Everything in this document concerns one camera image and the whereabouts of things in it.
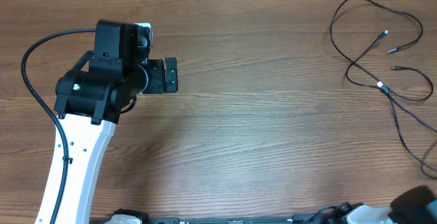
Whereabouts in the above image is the thick black usb cable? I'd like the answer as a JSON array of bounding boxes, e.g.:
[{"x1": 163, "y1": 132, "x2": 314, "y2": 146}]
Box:
[{"x1": 344, "y1": 30, "x2": 437, "y2": 180}]

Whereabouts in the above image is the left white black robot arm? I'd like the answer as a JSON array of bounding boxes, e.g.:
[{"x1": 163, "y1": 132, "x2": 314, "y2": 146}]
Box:
[{"x1": 36, "y1": 20, "x2": 178, "y2": 223}]

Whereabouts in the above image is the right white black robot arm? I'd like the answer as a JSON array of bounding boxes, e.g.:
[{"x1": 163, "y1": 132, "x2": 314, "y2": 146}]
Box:
[{"x1": 322, "y1": 185, "x2": 436, "y2": 224}]

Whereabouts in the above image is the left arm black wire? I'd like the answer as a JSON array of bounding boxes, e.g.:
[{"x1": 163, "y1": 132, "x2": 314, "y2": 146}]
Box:
[{"x1": 20, "y1": 28, "x2": 97, "y2": 224}]

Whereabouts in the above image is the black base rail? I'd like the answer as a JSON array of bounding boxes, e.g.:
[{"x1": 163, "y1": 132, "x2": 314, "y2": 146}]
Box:
[{"x1": 90, "y1": 202, "x2": 363, "y2": 224}]

